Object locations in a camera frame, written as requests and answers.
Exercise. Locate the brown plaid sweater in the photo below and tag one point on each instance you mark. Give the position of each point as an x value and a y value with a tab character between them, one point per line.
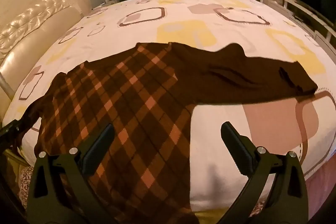
144	108

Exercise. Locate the cream tufted leather headboard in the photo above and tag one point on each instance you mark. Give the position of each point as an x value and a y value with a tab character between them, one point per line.
39	29

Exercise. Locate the bed with patterned sheet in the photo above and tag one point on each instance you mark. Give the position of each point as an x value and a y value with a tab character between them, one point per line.
223	29

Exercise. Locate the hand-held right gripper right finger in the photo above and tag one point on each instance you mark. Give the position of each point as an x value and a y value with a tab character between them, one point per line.
236	145

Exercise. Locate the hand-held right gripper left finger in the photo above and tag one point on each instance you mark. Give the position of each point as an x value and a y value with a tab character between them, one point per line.
98	145

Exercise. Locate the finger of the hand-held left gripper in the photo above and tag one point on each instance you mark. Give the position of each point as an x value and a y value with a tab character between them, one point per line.
10	130

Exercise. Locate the grey metal pole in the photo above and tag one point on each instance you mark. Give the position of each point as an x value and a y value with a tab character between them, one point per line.
6	86

